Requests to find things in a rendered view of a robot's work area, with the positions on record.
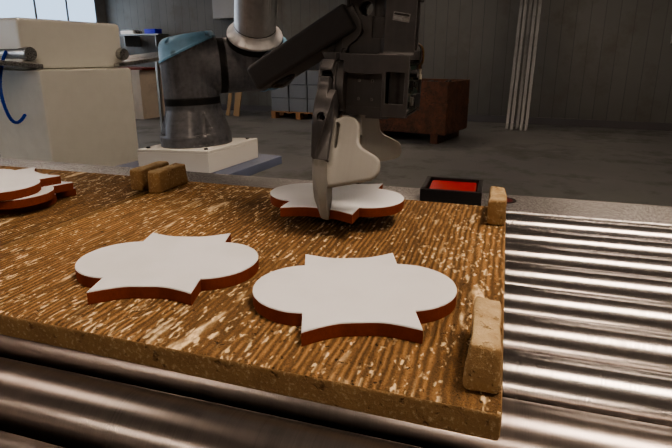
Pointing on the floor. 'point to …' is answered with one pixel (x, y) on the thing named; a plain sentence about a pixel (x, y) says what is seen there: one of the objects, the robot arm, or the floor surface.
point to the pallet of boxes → (296, 96)
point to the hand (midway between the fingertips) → (336, 195)
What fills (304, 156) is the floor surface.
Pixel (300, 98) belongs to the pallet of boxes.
